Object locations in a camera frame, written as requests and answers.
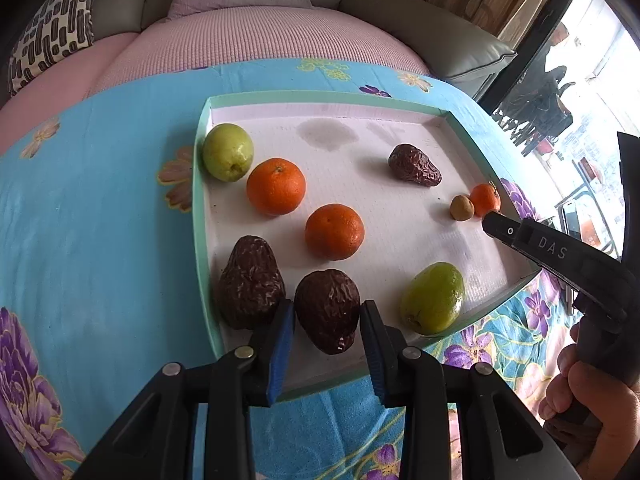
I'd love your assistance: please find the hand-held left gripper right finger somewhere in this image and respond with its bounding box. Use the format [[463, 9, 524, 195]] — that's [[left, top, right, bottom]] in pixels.
[[360, 300, 583, 480]]

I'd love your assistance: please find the dark avocado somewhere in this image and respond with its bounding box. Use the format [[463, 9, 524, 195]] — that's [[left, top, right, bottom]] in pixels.
[[294, 269, 362, 356], [388, 143, 443, 188], [217, 235, 286, 331]]

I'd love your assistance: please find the white tray with green rim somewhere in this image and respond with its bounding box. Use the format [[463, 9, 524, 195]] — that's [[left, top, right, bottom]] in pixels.
[[192, 91, 542, 401]]

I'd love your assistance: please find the green mango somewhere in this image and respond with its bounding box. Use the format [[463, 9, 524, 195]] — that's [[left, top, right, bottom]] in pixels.
[[400, 261, 466, 337]]

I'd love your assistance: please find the grey sofa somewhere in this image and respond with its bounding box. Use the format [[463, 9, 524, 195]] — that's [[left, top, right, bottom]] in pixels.
[[0, 0, 518, 106]]

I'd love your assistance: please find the large tangerine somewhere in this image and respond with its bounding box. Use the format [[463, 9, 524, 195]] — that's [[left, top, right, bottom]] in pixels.
[[305, 203, 365, 261], [246, 157, 307, 217]]

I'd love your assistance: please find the black folding chair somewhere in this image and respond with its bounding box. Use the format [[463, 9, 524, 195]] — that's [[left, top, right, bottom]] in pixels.
[[492, 65, 576, 156]]

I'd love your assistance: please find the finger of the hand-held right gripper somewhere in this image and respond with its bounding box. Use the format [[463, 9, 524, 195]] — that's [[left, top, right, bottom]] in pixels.
[[481, 211, 525, 252]]

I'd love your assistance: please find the pink waffle sofa cover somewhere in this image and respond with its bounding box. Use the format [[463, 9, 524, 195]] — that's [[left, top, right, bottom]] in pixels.
[[0, 5, 431, 156]]

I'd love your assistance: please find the black and white patterned cushion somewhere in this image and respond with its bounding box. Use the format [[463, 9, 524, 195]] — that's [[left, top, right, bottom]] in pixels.
[[9, 0, 96, 96]]

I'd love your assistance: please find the black sliding door frame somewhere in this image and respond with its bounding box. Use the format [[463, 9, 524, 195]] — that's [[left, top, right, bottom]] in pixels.
[[475, 0, 583, 106]]

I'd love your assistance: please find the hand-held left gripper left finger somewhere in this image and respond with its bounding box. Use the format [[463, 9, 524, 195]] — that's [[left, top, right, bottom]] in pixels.
[[72, 299, 296, 480]]

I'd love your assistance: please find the person's right hand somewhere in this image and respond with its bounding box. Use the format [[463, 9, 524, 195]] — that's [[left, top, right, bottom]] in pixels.
[[539, 322, 640, 466]]

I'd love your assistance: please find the small tangerine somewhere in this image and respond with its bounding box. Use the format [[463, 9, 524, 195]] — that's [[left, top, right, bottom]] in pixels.
[[470, 182, 501, 217]]

